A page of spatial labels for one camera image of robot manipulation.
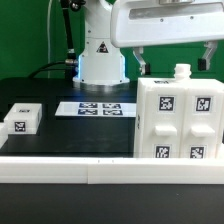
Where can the white cabinet door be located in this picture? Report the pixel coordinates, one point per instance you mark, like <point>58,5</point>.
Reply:
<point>163,122</point>
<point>201,125</point>

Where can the white marker base plate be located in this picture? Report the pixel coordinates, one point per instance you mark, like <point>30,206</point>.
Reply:
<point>96,109</point>

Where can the white cabinet body box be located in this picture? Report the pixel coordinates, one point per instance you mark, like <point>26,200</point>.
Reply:
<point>182,78</point>

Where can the white U-shaped obstacle fence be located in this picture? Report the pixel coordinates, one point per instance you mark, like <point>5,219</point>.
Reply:
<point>93,152</point>

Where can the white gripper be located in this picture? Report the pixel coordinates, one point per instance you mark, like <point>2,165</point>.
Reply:
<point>138,23</point>

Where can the white cabinet top block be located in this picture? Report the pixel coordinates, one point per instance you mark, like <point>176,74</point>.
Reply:
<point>24,118</point>

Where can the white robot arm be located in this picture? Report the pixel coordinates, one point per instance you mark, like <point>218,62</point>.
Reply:
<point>100,65</point>

